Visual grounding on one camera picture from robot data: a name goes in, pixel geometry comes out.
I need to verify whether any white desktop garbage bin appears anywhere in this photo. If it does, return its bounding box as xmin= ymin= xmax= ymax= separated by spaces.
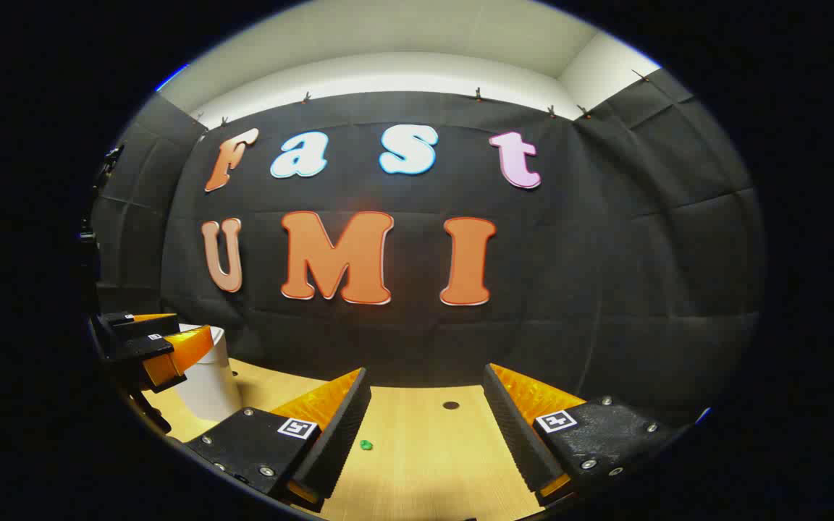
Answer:
xmin=171 ymin=323 xmax=244 ymax=423

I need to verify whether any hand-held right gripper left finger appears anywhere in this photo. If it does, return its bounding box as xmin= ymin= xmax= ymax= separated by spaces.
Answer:
xmin=184 ymin=367 xmax=373 ymax=513

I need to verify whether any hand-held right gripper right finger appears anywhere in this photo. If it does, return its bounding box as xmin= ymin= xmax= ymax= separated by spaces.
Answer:
xmin=483 ymin=363 xmax=686 ymax=507

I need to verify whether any wooden desktop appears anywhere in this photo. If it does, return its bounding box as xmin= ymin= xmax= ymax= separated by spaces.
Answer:
xmin=138 ymin=357 xmax=570 ymax=521

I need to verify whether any black backdrop cloth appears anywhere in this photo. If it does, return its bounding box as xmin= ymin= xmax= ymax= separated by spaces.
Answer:
xmin=88 ymin=69 xmax=762 ymax=428

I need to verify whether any row of small cloth clips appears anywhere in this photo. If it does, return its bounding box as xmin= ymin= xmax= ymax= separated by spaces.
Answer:
xmin=193 ymin=69 xmax=653 ymax=127

